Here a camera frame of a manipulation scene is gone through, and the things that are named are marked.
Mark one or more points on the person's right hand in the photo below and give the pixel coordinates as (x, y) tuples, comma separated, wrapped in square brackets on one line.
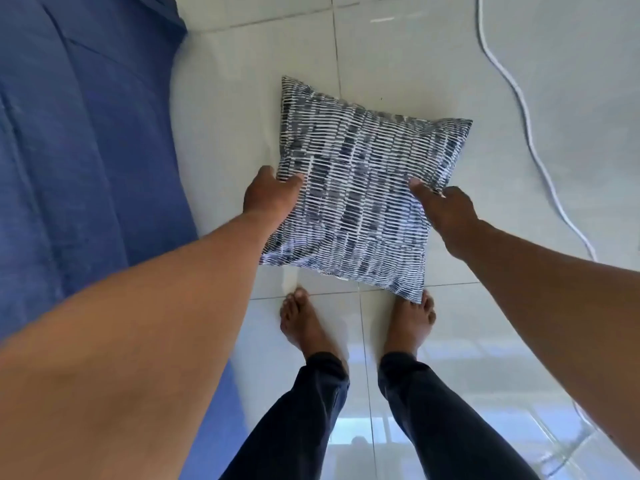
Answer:
[(452, 214)]

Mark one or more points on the person's left hand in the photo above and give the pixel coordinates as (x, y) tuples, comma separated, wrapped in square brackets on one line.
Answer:
[(265, 192)]

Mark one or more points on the person's right thumb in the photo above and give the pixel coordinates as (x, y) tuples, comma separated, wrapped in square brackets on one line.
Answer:
[(421, 188)]

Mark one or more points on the person's left thumb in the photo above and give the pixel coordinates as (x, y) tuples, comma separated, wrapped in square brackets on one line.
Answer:
[(291, 182)]

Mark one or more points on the blue white patterned cushion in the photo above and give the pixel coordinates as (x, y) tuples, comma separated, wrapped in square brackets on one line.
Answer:
[(360, 189)]

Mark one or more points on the person's right forearm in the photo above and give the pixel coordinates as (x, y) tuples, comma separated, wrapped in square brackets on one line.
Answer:
[(560, 319)]

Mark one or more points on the person's left forearm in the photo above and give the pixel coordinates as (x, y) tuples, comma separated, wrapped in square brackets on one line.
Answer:
[(130, 344)]

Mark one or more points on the person's right foot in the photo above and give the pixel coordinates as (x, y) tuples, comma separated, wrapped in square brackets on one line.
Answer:
[(410, 322)]

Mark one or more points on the person's foot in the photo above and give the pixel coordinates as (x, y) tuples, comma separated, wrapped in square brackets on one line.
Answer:
[(307, 327), (410, 322)]

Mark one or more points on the person's left foot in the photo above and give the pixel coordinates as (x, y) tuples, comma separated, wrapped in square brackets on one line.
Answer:
[(307, 327)]

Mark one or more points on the blue bed sheet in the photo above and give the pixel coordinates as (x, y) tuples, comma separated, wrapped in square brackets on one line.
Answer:
[(85, 159)]

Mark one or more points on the person's dark trousers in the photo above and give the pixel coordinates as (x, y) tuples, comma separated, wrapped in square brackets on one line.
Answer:
[(370, 424)]

